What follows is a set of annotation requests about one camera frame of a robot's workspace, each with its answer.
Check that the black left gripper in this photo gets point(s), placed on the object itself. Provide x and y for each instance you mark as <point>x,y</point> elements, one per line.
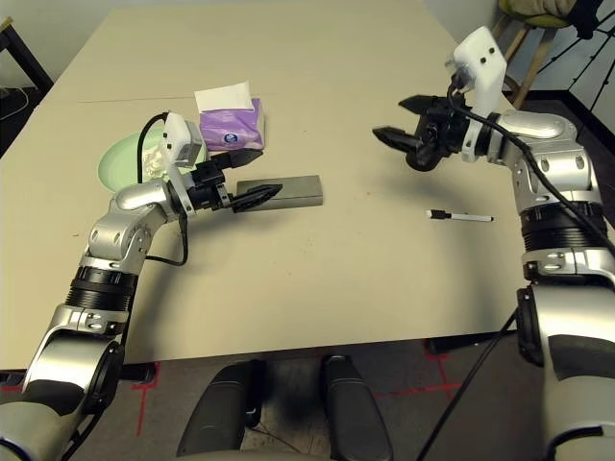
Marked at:
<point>209,185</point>

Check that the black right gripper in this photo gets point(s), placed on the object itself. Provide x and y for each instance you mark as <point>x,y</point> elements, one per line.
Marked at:
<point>444,127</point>

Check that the grey glasses case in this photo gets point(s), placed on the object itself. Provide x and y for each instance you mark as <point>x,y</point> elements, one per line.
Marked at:
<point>298,189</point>

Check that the white tissue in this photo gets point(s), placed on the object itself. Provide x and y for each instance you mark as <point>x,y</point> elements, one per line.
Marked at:
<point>154,163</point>

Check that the white pen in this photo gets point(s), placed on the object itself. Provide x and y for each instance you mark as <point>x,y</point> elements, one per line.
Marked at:
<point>461,216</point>

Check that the light green plate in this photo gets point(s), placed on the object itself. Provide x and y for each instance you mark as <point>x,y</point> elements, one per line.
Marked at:
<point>120,163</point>

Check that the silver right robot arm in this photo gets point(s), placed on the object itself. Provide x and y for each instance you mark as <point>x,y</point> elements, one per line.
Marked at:
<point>557,158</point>

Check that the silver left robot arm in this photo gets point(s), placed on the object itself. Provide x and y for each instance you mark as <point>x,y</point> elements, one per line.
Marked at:
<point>120,225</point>

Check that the purple tissue pack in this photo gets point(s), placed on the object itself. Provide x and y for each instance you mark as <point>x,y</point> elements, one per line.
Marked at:
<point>230,129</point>

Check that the black tripod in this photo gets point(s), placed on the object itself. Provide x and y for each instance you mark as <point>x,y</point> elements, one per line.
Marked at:
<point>562,53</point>

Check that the beige jacket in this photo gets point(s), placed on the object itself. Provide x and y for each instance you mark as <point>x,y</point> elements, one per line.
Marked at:
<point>533,5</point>

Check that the green stool cushion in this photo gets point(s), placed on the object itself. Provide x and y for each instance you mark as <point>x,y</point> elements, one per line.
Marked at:
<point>548,20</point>

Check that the black garment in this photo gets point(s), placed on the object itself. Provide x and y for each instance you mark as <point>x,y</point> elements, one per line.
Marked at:
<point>588,16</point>

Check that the dark left robot leg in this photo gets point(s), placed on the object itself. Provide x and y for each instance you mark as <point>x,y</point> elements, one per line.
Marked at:
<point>218,408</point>

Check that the dark robot leg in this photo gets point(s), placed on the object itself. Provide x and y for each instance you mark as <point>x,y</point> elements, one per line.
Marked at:
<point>353,408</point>
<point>218,408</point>

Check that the dark right robot leg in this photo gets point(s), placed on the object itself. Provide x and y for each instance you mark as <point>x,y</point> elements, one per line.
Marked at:
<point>353,408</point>

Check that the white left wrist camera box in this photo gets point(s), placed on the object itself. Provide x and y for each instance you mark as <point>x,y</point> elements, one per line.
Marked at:
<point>180,139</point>

